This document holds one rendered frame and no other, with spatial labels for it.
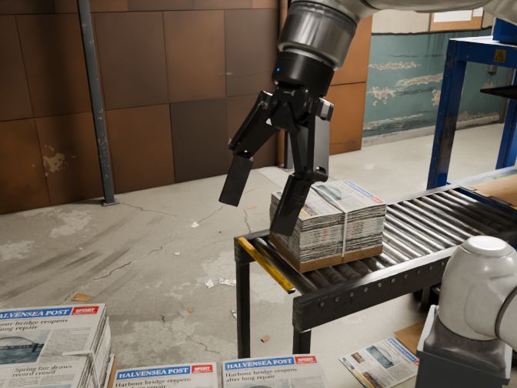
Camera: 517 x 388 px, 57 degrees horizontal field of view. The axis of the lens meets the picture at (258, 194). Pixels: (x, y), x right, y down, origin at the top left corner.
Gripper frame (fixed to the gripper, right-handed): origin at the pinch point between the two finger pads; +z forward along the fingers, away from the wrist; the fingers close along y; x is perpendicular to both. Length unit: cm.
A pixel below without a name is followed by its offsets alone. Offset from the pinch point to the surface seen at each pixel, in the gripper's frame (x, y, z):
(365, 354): -174, 110, 72
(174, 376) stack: -32, 56, 57
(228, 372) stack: -45, 50, 52
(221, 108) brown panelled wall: -180, 375, -43
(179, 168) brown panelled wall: -163, 384, 26
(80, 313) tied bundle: -4, 63, 44
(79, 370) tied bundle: -1, 43, 48
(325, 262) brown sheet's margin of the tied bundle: -95, 82, 22
